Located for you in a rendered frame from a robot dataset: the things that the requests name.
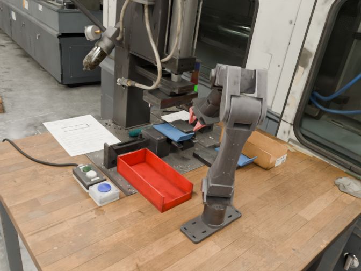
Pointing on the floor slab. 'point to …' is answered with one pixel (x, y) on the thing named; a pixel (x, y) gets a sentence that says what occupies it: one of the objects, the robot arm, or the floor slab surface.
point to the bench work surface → (171, 217)
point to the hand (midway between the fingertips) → (193, 125)
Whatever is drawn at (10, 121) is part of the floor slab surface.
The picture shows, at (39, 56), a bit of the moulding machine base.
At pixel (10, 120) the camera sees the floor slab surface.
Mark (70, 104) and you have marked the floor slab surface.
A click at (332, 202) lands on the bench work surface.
